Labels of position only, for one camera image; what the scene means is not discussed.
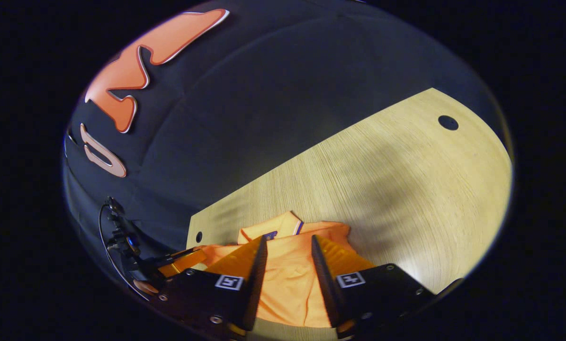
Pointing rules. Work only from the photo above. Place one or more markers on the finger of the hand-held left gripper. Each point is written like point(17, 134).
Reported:
point(183, 263)

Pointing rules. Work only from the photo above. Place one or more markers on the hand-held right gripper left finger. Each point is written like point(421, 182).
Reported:
point(256, 284)

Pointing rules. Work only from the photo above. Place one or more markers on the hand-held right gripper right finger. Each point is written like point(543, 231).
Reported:
point(325, 284)

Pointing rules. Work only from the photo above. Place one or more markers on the orange T-shirt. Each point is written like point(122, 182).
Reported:
point(287, 284)

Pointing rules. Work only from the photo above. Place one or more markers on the black backdrop cloth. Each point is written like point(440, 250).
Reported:
point(264, 118)

